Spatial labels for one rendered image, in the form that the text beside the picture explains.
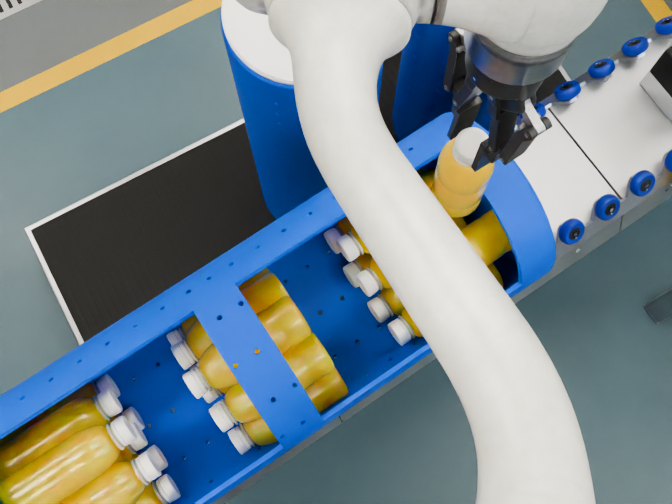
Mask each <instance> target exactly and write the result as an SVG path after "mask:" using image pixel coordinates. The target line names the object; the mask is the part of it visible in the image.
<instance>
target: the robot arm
mask: <svg viewBox="0 0 672 504"><path fill-rule="evenodd" d="M235 1H237V2H238V3H239V4H240V5H242V6H243V7H244V8H246V9H247V10H249V11H252V12H254V13H259V14H264V15H268V24H269V28H270V30H271V32H272V34H273V35H274V37H275V38H276V39H277V40H278V41H279V42H280V43H281V44H282V45H283V46H285V47H286V48H287V49H288V50H289V52H290V55H291V61H292V71H293V83H294V92H295V99H296V106H297V111H298V115H299V120H300V123H301V127H302V131H303V134H304V137H305V139H306V142H307V145H308V148H309V150H310V152H311V154H312V157H313V159H314V161H315V163H316V165H317V167H318V169H319V171H320V173H321V174H322V176H323V178H324V180H325V182H326V184H327V185H328V187H329V189H330V190H331V192H332V194H333V195H334V197H335V198H336V200H337V202H338V203H339V205H340V206H341V208H342V210H343V211H344V213H345V214H346V216H347V218H348V219H349V221H350V222H351V224H352V226H353V227H354V229H355V230H356V232H357V233H358V235H359V237H360V238H361V240H362V241H363V243H364V244H365V246H366V247H367V249H368V251H369V252H370V254H371V255H372V257H373V258H374V260H375V262H376V263H377V265H378V266H379V268H380V269H381V271H382V273H383V274H384V276H385V277H386V279H387V280H388V282H389V283H390V285H391V287H392V288H393V290H394V291H395V293H396V294H397V296H398V298H399V299H400V301H401V302H402V304H403V305H404V307H405V309H406V310H407V312H408V313H409V315H410V316H411V318H412V319H413V321H414V323H415V324H416V326H417V327H418V329H419V330H420V332H421V334H422V335H423V337H424V338H425V340H426V341H427V343H428V345H429V346H430V348H431V349H432V351H433V352H434V354H435V356H436V357H437V359H438V360H439V362H440V364H441V365H442V367H443V369H444V370H445V372H446V374H447V375H448V377H449V379H450V381H451V383H452V385H453V387H454V389H455V390H456V392H457V394H458V396H459V398H460V401H461V403H462V405H463V408H464V410H465V412H466V415H467V418H468V421H469V424H470V427H471V430H472V434H473V438H474V442H475V447H476V455H477V465H478V483H477V496H476V503H475V504H596V502H595V496H594V489H593V483H592V478H591V473H590V468H589V462H588V458H587V453H586V449H585V445H584V441H583V438H582V434H581V430H580V427H579V424H578V421H577V418H576V415H575V412H574V409H573V407H572V404H571V401H570V399H569V397H568V394H567V392H566V390H565V387H564V385H563V383H562V380H561V378H560V377H559V375H558V373H557V371H556V369H555V367H554V365H553V363H552V361H551V359H550V358H549V356H548V354H547V352H546V351H545V349H544V347H543V346H542V344H541V342H540V341H539V339H538V337H537V336H536V334H535V333H534V331H533V330H532V328H531V327H530V325H529V324H528V322H527V321H526V320H525V318H524V317H523V315H522V314H521V313H520V311H519V310H518V309H517V307H516V306H515V304H514V303H513V302H512V300H511V299H510V297H509V296H508V295H507V293H506V292H505V290H504V289H503V288H502V286H501V285H500V284H499V282H498V281H497V280H496V278H495V277H494V276H493V274H492V273H491V272H490V270H489V269H488V268H487V266H486V265H485V263H484V262H483V261H482V259H481V258H480V257H479V255H478V254H477V253H476V251H475V250H474V249H473V247H472V246H471V245H470V243H469V242H468V241H467V239H466V238H465V236H464V235H463V234H462V232H461V231H460V230H459V228H458V227H457V226H456V224H455V223H454V222H453V220H452V219H451V218H450V216H449V215H448V214H447V212H446V211H445V210H444V208H443V207H442V205H441V204H440V203H439V201H438V200H437V199H436V197H435V196H434V195H433V193H432V192H431V191H430V189H429V188H428V187H427V185H426V184H425V183H424V181H423V180H422V178H421V177H420V176H419V174H418V173H417V172H416V170H415V169H414V168H413V166H412V165H411V163H410V162H409V161H408V159H407V158H406V157H405V155H404V154H403V153H402V151H401V150H400V148H399V147H398V145H397V144H396V142H395V141H394V139H393V137H392V136H391V134H390V132H389V130H388V129H387V127H386V125H385V123H384V121H383V118H382V115H381V113H380V109H379V104H378V100H377V79H378V74H379V70H380V68H381V65H382V63H383V62H384V60H385V59H388V58H390V57H392V56H394V55H395V54H397V53H398V52H400V51H401V50H402V49H403V48H404V47H405V46H406V45H407V43H408V41H409V39H410V35H411V30H412V28H413V27H414V25H415V23H419V24H436V25H444V26H450V27H456V28H455V29H454V30H452V31H451V32H449V33H448V42H449V54H448V59H447V65H446V70H445V75H444V81H443V87H444V89H445V90H446V91H447V92H451V91H452V93H453V95H454V97H453V98H452V101H453V107H452V113H453V115H454V117H453V120H452V123H451V125H450V128H449V131H448V134H447V136H448V138H449V139H450V140H452V139H454V138H455V137H457V135H458V134H459V133H460V132H461V131H462V130H464V129H466V128H469V127H472V125H473V123H474V120H475V118H476V116H477V113H478V111H479V109H480V106H481V104H482V100H481V99H480V97H479V96H478V95H480V94H481V93H482V92H484V93H485V94H487V99H488V100H489V104H488V113H489V114H490V116H491V120H490V129H489V138H487V139H485V140H484V141H482V142H481V143H480V146H479V148H478V151H477V153H476V156H475V158H474V161H473V163H472V166H471V168H472V169H473V170H474V172H476V171H478V170H479V169H481V168H483V167H484V166H486V165H487V164H489V163H490V162H491V163H494V162H495V161H497V160H498V159H500V161H501V162H502V163H503V164H504V165H507V164H508V163H510V162H511V161H513V160H514V159H516V158H517V157H519V156H520V155H522V154H523V153H525V151H526V150H527V149H528V147H529V146H530V145H531V143H532V142H533V141H534V139H535V138H536V137H537V136H539V135H540V134H542V133H543V132H545V131H547V130H548V129H550V128H551V127H552V123H551V120H550V119H549V118H548V117H546V116H544V117H541V115H540V114H539V113H537V112H536V110H535V109H534V107H533V106H534V105H535V103H536V91H537V90H538V88H539V87H540V85H541V84H542V82H543V81H544V79H546V78H547V77H549V76H550V75H552V74H553V73H554V72H555V71H556V70H557V69H558V68H559V67H560V65H561V64H562V62H563V61H564V59H565V57H566V55H567V53H568V51H569V49H570V48H571V46H572V45H573V44H574V42H575V41H576V39H577V37H578V35H579V34H580V33H582V32H583V31H584V30H586V29H587V28H588V27H589V26H590V25H591V24H592V22H593V21H594V20H595V19H596V17H597V16H598V15H599V14H600V12H601V11H602V10H603V8H604V6H605V5H606V3H607V1H608V0H235ZM481 91H482V92H481ZM477 96H478V97H477ZM475 97H476V98H475ZM473 98H475V99H473ZM521 113H522V116H523V118H522V119H521V122H522V123H520V124H519V125H517V128H518V131H516V132H515V126H516V120H517V114H521ZM514 132H515V133H514Z"/></svg>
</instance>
